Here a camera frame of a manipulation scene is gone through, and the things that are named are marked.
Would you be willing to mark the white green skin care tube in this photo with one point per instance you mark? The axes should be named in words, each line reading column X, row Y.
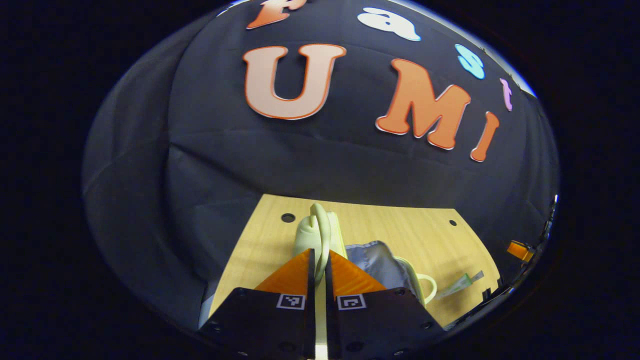
column 457, row 286

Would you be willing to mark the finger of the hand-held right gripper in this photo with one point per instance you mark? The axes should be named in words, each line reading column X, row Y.
column 519, row 251

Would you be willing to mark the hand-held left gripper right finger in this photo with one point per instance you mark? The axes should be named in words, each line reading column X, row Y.
column 330, row 285

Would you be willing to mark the pale yellow soft suitcase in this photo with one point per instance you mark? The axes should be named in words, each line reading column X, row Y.
column 307, row 237

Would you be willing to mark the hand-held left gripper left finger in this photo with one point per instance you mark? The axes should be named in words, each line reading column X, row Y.
column 310, row 280

